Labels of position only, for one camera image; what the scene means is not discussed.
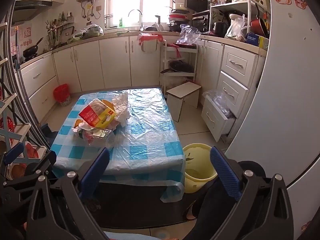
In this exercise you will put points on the white hanging bin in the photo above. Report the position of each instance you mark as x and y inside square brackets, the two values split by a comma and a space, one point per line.
[149, 47]

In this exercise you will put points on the red saucepan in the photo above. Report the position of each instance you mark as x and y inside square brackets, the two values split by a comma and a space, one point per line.
[258, 26]

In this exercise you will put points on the white upper drawer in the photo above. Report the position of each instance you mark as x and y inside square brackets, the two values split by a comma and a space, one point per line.
[238, 63]

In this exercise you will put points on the red waste basket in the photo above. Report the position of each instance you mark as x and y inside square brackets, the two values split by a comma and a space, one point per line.
[62, 93]

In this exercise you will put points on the red yellow cardboard box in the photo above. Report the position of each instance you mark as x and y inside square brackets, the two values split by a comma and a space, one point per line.
[93, 116]

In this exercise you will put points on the kitchen window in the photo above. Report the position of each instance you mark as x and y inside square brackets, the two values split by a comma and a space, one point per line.
[145, 2]

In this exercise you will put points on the black frying pan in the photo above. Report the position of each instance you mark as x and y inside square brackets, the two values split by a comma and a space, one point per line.
[181, 66]

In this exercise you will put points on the black range hood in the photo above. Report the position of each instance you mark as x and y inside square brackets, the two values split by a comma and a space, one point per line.
[30, 8]

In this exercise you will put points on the black wok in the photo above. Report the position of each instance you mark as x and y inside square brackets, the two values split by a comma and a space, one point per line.
[31, 51]

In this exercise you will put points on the red plastic bag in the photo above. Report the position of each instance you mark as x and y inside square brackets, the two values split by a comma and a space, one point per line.
[150, 38]

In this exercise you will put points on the blue checkered plastic tablecloth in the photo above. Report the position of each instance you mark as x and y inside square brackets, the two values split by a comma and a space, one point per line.
[145, 130]

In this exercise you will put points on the yellow green packet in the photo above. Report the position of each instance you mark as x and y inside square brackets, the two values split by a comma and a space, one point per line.
[263, 43]

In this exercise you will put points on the white corner shelf rack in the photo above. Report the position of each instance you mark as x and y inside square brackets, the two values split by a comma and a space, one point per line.
[165, 62]

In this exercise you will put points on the stack of pots and pans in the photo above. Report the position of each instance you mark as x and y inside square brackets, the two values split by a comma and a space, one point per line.
[178, 20]

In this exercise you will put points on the red paper wall decoration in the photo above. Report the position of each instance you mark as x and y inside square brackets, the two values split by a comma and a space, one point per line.
[27, 33]

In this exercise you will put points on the clear crumpled plastic bag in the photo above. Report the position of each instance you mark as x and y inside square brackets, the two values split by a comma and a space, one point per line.
[188, 35]

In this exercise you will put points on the white kitchen base cabinets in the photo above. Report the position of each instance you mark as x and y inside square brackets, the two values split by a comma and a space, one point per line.
[112, 60]

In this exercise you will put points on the black microwave oven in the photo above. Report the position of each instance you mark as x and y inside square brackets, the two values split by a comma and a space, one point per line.
[196, 2]

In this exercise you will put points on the chrome sink faucet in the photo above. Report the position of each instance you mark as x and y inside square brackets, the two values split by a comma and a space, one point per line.
[140, 15]

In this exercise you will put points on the white middle drawer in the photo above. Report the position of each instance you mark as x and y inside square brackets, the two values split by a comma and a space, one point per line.
[231, 91]

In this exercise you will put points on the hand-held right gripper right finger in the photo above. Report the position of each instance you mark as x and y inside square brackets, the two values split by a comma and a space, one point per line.
[225, 172]

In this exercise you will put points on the black pot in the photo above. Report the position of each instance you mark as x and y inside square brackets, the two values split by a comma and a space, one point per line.
[220, 28]

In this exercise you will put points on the yellow plastic bucket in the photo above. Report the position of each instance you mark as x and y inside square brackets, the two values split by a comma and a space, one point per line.
[197, 181]

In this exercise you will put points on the small red lion sticker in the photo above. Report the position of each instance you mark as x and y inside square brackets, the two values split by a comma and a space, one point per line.
[300, 0]

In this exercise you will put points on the bag of green vegetables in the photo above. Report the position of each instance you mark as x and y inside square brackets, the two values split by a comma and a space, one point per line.
[91, 31]

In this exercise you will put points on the white tissue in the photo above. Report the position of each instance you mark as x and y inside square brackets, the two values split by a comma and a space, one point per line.
[122, 110]

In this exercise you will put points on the open white drawer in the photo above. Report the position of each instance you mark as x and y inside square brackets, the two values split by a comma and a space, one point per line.
[215, 122]

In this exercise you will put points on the white pot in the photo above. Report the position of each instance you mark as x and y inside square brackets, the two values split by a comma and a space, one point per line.
[178, 5]

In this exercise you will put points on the orange peel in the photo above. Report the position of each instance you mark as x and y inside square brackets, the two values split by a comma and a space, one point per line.
[78, 123]

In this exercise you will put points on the white counter shelf rack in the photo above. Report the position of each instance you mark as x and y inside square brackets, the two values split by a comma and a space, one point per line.
[212, 15]

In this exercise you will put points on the curved metal tube frame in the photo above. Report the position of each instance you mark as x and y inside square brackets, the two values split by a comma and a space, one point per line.
[18, 75]

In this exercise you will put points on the white refrigerator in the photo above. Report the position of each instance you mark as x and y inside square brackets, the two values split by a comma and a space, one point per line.
[287, 105]

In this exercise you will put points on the white wooden stool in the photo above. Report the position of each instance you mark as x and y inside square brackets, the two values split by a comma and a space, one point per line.
[183, 90]

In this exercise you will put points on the wall utensil rack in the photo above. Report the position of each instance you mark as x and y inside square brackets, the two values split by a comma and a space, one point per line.
[58, 27]

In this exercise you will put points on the green bottle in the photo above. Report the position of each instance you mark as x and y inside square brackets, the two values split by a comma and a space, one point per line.
[121, 23]

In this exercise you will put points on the blue cardboard box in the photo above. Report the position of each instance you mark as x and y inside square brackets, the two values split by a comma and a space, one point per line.
[252, 39]

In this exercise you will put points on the clear plastic bags in drawer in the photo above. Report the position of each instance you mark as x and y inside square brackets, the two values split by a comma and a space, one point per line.
[218, 102]

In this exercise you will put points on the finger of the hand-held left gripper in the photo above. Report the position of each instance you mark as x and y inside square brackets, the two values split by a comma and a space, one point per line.
[15, 152]
[46, 161]

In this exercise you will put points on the white plastic bag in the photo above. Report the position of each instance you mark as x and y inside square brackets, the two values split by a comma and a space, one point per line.
[236, 30]

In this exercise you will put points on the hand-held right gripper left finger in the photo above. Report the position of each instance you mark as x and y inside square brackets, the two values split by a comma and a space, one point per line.
[95, 170]

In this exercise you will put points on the red hanging cloth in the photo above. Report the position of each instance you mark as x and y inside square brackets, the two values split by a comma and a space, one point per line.
[178, 53]

